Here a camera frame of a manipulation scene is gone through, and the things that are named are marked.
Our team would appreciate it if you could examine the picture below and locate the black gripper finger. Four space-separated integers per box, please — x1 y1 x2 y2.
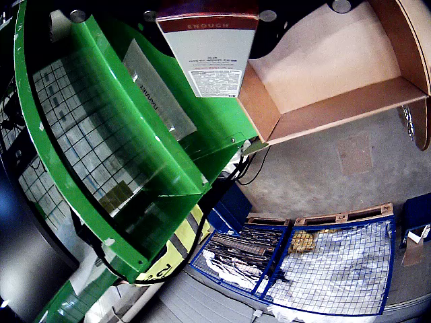
247 0 368 62
46 0 176 65

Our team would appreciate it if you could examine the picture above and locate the wooden pallet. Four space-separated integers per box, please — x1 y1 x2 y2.
294 201 395 228
244 215 292 230

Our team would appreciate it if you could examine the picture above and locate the blue mesh container with plastic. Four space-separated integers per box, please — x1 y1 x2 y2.
252 215 397 317

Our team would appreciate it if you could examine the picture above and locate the open brown cardboard box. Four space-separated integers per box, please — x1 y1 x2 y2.
236 0 431 156

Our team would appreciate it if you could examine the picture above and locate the dark blue bin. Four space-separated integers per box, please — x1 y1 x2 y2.
207 186 253 235

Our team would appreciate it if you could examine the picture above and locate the yellow number sign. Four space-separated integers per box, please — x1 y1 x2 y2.
134 203 208 287

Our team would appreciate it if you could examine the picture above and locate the red and silver carton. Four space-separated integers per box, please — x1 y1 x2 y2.
155 0 261 99

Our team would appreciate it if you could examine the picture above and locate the small open carton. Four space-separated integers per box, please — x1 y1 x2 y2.
402 225 431 266

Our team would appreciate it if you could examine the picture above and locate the blue plastic crate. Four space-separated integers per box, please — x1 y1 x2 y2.
399 192 431 252

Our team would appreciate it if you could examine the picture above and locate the blue mesh container with scrap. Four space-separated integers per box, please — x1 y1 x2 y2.
188 224 292 299

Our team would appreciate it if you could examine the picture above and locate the green curved metal chute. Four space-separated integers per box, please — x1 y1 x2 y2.
12 0 269 323

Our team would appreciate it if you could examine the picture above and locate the grey label plate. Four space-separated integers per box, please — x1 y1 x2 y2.
121 38 198 143

